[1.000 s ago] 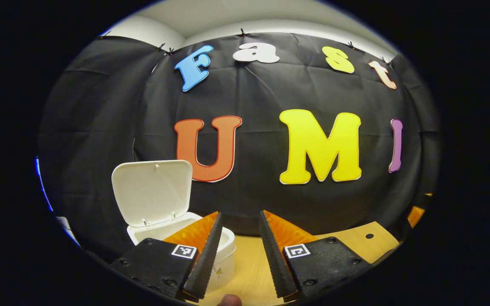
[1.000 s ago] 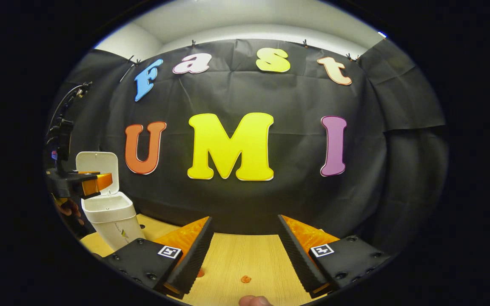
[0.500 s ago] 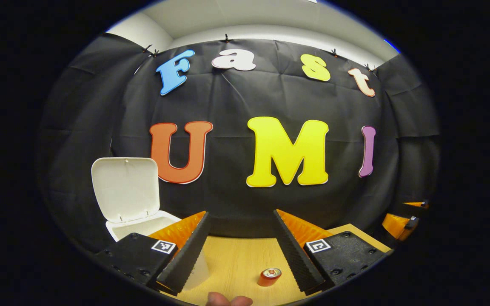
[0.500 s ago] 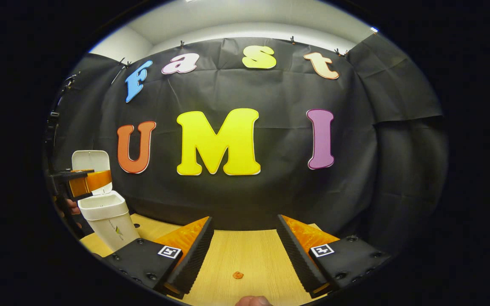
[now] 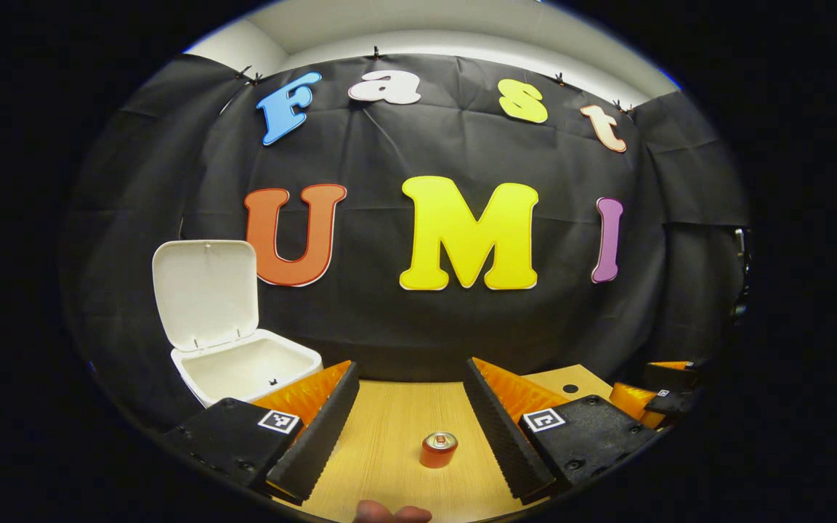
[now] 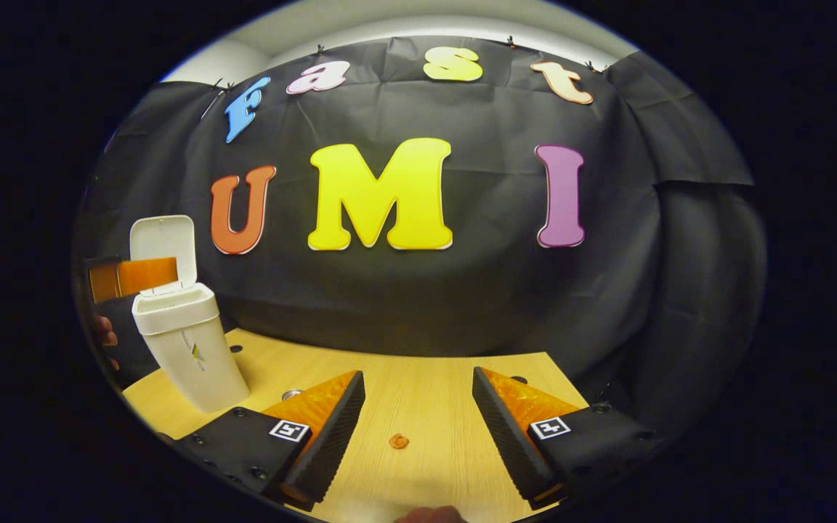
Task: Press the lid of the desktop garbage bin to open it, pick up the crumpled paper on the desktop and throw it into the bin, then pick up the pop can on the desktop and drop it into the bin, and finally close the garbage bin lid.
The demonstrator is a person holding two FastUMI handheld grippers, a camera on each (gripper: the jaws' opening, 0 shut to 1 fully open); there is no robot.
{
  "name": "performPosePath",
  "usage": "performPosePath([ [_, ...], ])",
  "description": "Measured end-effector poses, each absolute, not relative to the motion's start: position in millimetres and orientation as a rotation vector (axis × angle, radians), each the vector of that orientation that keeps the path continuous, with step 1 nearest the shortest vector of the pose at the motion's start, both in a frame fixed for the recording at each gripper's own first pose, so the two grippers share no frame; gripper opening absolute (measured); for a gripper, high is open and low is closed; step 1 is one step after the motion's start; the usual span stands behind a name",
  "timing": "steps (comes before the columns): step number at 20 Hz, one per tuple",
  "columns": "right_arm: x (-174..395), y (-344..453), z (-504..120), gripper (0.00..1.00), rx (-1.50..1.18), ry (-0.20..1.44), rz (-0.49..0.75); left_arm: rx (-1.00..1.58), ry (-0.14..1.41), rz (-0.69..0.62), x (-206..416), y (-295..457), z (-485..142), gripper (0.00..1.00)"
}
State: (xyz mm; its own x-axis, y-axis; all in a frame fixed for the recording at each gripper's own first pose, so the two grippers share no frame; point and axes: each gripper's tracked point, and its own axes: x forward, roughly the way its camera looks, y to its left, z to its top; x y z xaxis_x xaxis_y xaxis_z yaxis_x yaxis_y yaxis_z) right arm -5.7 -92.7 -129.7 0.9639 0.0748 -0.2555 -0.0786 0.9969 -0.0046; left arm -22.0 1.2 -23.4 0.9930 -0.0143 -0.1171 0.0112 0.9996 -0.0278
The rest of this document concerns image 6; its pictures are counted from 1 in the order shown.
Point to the wooden desktop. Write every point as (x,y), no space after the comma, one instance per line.
(418,392)

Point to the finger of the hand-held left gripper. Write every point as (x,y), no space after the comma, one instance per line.
(146,276)

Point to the white desktop garbage bin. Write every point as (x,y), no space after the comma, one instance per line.
(193,349)

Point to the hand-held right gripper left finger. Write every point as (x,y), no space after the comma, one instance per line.
(333,443)

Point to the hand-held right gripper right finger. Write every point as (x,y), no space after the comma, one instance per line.
(507,443)

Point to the black backdrop cloth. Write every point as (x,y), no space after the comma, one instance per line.
(462,305)

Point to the orange paper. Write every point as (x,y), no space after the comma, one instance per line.
(399,441)

